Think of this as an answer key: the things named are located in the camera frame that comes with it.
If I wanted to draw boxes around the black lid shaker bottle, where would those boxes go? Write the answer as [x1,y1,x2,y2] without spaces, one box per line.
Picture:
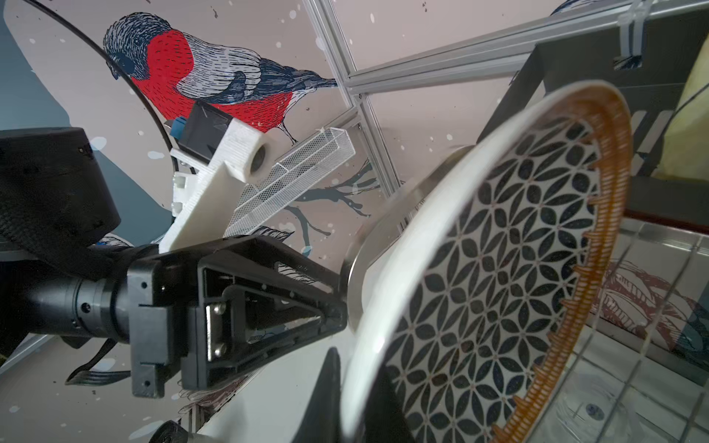
[149,421,223,443]

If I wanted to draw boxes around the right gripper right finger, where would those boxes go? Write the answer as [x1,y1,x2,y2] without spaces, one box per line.
[365,376,415,443]

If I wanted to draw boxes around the steel two-tier dish rack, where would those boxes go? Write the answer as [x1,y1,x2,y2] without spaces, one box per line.
[339,151,708,442]

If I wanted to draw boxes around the black wall shelf basket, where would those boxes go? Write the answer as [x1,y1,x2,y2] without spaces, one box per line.
[482,10,708,234]

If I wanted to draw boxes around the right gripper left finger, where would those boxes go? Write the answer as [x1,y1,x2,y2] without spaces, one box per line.
[292,347,342,443]

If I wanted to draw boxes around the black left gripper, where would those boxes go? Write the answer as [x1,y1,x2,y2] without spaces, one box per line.
[126,236,347,399]

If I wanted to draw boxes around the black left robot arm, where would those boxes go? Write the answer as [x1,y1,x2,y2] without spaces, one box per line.
[1,127,347,399]

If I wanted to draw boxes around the Chuba cassava chips bag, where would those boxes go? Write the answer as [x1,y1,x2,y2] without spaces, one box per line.
[652,39,708,182]

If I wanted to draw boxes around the white patterned plate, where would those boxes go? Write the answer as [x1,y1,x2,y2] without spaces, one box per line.
[340,80,633,442]

